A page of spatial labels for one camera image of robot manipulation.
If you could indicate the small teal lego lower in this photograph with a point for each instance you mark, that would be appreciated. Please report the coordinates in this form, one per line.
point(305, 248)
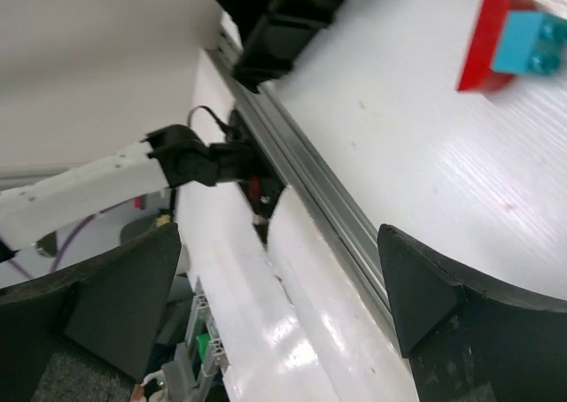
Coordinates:
point(531, 43)

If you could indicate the black four-compartment tray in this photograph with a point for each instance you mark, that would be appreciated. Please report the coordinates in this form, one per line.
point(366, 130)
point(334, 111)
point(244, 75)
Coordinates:
point(273, 33)

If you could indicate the aluminium rail frame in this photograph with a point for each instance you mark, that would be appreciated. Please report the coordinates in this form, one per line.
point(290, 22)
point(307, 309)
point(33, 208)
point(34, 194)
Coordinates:
point(300, 166)

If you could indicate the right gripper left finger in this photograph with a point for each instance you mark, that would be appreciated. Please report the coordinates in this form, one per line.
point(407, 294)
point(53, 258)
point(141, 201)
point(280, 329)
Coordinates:
point(86, 332)

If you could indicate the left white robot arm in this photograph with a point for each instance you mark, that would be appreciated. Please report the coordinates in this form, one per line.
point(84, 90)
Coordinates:
point(166, 159)

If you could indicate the red curved lego lower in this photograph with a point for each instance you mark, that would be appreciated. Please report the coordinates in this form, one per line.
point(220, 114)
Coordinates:
point(477, 75)

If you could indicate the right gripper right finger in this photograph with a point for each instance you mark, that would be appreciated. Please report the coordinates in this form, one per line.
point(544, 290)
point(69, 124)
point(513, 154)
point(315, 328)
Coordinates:
point(466, 335)

